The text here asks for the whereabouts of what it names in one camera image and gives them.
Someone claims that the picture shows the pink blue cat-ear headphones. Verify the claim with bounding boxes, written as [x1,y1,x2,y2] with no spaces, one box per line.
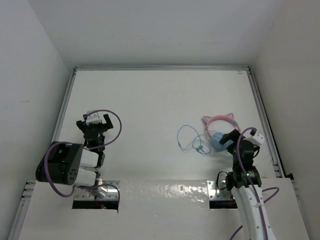
[202,113,241,152]

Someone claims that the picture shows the light blue headphone cable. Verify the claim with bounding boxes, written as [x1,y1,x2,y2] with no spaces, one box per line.
[176,124,213,155]

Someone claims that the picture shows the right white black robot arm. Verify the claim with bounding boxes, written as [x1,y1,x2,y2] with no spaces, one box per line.
[219,127,276,240]

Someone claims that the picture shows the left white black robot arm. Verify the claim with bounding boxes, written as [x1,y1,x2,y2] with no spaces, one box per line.
[47,112,114,187]

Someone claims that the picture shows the white front cover board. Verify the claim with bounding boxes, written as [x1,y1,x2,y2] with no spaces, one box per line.
[18,177,313,240]

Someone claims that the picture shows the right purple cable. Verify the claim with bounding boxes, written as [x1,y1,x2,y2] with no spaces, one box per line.
[229,127,280,240]

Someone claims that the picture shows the purple cable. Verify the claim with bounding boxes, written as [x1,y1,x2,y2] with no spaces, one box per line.
[229,127,280,240]
[43,109,123,198]

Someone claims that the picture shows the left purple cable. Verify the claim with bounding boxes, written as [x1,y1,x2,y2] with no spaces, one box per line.
[43,109,123,198]

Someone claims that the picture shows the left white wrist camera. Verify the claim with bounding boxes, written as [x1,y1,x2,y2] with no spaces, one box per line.
[85,110,102,126]

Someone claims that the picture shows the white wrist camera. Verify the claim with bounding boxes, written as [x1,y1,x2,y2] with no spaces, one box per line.
[85,110,102,126]
[248,129,265,146]

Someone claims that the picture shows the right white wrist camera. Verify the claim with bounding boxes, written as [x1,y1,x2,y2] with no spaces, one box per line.
[248,129,265,146]

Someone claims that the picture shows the aluminium table frame rail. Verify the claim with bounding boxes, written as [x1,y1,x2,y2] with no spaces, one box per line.
[7,65,300,240]

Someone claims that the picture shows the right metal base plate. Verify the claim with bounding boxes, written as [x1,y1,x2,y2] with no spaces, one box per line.
[206,180,234,201]

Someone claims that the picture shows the metal base plate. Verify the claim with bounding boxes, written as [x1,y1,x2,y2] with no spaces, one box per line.
[73,180,121,201]
[206,180,234,201]

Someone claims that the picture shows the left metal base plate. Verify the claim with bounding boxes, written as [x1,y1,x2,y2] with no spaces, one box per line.
[73,180,121,201]

